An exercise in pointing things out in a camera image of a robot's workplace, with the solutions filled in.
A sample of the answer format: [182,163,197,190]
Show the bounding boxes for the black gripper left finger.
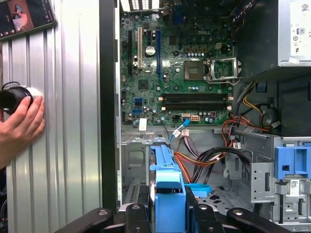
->
[54,203,153,233]

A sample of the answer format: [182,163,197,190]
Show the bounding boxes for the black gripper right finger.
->
[186,188,291,233]

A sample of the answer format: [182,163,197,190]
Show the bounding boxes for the blue data wire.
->
[184,183,211,199]

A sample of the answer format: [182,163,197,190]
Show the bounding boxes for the hard disk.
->
[149,145,195,233]

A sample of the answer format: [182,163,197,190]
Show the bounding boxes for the orange red power wire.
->
[173,149,228,185]

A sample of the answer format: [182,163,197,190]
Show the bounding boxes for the small round black tool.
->
[0,81,42,117]

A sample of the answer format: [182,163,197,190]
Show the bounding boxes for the metal disk bay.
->
[120,130,252,212]

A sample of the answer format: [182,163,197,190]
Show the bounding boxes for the person's hand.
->
[0,96,46,170]

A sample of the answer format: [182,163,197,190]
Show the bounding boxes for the grey metal drive cage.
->
[225,132,311,233]

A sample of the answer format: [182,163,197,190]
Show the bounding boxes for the blue plastic drive latch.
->
[274,143,311,182]

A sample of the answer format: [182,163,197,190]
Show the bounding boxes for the black RAM slot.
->
[159,97,233,103]
[159,93,233,99]
[159,106,233,112]
[159,102,233,107]

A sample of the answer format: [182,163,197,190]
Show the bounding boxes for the black open PC case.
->
[98,0,311,233]

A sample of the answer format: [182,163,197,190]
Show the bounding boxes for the metal socket cover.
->
[206,56,242,84]

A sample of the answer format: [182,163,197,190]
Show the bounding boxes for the CPU socket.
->
[183,60,204,81]

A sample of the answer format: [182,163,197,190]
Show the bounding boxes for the green motherboard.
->
[120,9,235,127]

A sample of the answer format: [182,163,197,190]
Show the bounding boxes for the black expansion slot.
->
[128,29,134,76]

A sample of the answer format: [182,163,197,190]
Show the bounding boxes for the blue expansion slot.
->
[156,28,163,81]

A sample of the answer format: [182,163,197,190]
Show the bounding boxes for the white expansion slot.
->
[137,26,143,70]

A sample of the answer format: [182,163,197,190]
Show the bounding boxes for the grey power supply unit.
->
[234,0,311,78]

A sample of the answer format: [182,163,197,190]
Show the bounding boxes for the black tablet with lit screen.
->
[0,0,57,41]

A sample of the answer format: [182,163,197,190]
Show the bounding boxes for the black sleeved cable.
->
[199,147,252,185]

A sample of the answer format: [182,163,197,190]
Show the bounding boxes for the multicolour wire bundle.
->
[221,116,270,149]

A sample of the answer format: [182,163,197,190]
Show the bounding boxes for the thin light blue wire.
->
[169,118,190,148]

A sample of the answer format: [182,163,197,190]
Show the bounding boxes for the yellow black wire bundle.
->
[233,81,281,129]

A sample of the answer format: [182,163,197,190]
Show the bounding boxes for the locking lever wire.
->
[203,72,242,85]

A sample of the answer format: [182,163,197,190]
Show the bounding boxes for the red black twisted wire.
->
[230,0,255,43]

